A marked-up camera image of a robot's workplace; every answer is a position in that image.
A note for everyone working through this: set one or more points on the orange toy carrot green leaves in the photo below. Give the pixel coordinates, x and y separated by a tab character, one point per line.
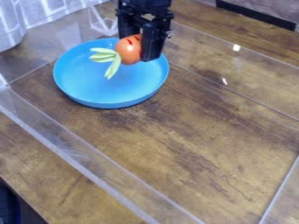
127	53

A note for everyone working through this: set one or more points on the dark wooden furniture edge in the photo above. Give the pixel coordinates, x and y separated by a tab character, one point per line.
256	15

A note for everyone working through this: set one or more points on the clear acrylic enclosure wall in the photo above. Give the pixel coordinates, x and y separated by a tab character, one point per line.
205	154

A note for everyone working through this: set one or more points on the blue round plastic tray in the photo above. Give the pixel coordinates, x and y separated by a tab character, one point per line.
80	79

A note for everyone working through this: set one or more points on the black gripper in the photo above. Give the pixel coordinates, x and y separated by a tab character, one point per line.
149	15

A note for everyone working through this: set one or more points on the white grey checked curtain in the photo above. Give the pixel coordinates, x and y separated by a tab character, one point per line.
20	15

